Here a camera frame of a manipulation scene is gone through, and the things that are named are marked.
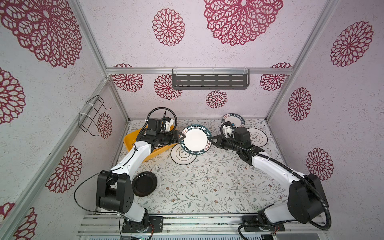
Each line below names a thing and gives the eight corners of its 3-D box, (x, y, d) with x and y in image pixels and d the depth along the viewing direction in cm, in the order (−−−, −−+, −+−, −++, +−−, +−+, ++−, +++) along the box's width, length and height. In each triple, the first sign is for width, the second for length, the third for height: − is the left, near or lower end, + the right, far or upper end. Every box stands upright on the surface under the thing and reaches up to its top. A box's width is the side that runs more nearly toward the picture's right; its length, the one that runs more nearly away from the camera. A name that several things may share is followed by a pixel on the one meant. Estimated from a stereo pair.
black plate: (131, 196, 85) (129, 194, 82) (136, 173, 93) (135, 171, 91) (154, 196, 85) (153, 194, 82) (158, 173, 93) (157, 171, 91)
